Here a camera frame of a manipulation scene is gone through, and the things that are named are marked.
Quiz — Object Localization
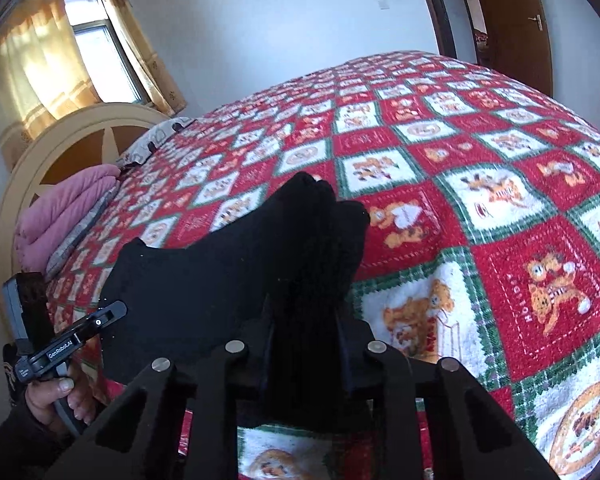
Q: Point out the black pants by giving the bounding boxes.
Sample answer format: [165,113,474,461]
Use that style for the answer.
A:
[99,172,370,419]

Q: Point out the person left hand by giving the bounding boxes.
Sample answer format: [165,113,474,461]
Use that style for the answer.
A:
[23,361,97,436]

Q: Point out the grey patterned pillow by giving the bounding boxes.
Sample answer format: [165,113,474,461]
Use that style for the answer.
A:
[44,183,120,283]

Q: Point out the pink folded quilt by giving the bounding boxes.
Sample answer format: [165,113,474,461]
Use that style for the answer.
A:
[14,164,120,272]

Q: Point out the red patchwork bedspread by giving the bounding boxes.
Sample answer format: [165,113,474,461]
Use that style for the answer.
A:
[48,51,600,479]

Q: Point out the cream wooden headboard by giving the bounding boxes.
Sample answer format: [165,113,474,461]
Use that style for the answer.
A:
[0,103,168,295]

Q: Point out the white floral pillow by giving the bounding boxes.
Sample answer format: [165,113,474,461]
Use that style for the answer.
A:
[116,116,192,170]

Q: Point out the yellow curtain left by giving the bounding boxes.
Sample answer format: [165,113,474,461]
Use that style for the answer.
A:
[0,0,100,169]

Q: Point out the yellow curtain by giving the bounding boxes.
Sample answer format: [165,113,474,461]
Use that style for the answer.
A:
[0,0,100,169]
[102,0,187,116]

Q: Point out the window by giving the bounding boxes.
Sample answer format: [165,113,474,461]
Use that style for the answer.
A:
[64,0,149,104]

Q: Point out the yellow curtain right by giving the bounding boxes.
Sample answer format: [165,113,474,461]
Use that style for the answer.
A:
[102,0,187,116]

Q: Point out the brown wooden door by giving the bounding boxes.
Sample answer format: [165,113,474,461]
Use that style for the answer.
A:
[479,0,553,96]

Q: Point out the door handle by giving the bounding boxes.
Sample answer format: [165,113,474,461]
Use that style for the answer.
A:
[528,14,544,32]

